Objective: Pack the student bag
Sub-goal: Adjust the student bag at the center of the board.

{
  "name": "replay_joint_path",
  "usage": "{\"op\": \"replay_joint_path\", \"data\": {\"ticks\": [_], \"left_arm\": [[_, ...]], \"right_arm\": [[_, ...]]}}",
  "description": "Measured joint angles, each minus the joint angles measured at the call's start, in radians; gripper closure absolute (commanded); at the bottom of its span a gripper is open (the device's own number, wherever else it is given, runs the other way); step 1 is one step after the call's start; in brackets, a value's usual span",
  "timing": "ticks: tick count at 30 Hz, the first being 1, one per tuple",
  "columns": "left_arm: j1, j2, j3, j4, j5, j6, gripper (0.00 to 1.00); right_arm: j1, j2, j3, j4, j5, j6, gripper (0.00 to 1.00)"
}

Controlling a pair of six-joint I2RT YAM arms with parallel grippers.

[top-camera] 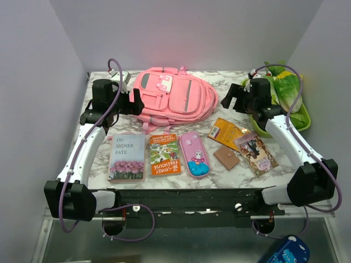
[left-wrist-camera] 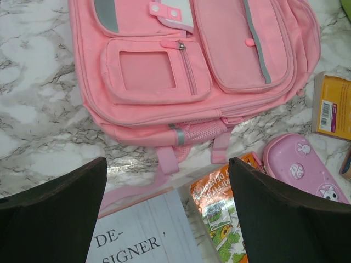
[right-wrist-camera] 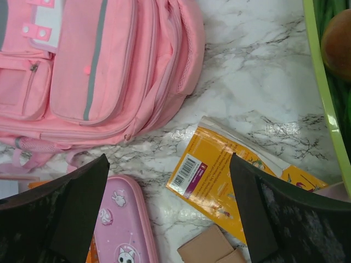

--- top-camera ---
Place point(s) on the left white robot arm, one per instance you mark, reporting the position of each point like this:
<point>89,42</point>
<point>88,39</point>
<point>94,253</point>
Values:
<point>68,196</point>

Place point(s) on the blue dinosaur pencil case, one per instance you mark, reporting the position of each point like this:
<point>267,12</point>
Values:
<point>290,249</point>

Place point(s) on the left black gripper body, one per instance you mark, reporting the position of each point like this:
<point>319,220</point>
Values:
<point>124,106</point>

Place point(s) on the pink student backpack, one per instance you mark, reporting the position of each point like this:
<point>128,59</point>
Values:
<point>173,97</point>

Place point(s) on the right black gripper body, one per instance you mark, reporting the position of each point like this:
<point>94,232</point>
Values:
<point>243,102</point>

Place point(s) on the orange card packet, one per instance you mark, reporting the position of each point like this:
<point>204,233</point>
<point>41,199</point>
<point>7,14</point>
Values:
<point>226,133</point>

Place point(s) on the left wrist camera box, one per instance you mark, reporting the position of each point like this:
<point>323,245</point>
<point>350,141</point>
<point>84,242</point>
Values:
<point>121,79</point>

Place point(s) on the orange Treehouse book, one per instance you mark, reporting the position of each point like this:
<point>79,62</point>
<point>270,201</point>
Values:
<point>164,155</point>

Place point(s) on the brown leather wallet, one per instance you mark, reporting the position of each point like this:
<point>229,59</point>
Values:
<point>227,157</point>

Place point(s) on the Designer Fate flower book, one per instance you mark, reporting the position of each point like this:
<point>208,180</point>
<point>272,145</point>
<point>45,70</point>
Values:
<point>127,158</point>

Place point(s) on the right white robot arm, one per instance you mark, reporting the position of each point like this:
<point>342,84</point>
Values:
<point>314,178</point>

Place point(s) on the pink cat pencil case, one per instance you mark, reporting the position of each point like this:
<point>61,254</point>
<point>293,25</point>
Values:
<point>195,154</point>

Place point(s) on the green vegetable tray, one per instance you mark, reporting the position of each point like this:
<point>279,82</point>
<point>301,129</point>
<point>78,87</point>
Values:
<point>300,119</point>

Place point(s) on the green lettuce head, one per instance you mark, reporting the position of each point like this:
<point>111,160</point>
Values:
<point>287,87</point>

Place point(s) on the black mounting rail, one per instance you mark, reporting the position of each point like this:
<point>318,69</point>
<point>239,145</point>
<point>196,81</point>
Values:
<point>191,208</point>

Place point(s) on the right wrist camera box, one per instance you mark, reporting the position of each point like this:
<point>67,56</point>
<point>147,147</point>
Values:
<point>251,74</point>

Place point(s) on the brown illustrated notebook packet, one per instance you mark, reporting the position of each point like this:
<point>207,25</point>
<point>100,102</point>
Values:
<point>255,152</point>

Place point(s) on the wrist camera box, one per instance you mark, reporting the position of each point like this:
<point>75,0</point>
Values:
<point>251,74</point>
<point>121,79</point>

